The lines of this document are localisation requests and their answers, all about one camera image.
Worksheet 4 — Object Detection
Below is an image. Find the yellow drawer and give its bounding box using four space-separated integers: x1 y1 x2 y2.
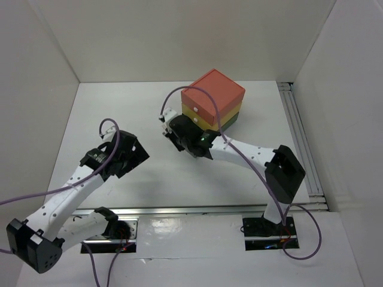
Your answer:
181 103 242 131

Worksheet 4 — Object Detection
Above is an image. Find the green bottom drawer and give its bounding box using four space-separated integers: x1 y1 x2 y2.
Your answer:
221 112 239 132

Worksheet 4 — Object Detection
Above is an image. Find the red top drawer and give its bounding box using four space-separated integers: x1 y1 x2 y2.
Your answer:
181 69 245 126

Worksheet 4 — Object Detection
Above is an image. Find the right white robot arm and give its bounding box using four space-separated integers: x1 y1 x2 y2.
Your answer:
162 114 306 234

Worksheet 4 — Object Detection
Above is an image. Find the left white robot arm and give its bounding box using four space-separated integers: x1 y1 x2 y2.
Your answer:
6 130 149 274

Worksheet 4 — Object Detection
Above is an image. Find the three-drawer organizer box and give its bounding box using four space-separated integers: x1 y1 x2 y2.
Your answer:
181 69 245 130

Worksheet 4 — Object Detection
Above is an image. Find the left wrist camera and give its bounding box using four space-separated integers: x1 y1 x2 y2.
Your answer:
99 126 116 142

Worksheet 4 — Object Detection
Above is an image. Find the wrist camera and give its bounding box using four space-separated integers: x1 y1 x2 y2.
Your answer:
99 126 116 142
159 107 178 136

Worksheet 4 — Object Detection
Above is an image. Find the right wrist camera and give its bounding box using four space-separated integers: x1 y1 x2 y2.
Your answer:
159 107 178 136

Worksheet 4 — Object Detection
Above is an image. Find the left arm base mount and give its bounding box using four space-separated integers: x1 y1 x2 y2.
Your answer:
84 217 138 254

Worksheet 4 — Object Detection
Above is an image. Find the aluminium rail front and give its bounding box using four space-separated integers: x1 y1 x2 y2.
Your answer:
71 203 270 218

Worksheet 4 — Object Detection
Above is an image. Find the aluminium rail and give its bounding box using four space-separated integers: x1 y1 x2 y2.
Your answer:
277 83 329 212
71 203 270 218

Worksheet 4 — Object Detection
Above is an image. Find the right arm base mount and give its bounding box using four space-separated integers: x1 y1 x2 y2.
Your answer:
240 216 299 251

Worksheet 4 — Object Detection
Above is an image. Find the aluminium rail right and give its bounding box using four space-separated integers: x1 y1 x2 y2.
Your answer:
277 83 329 212

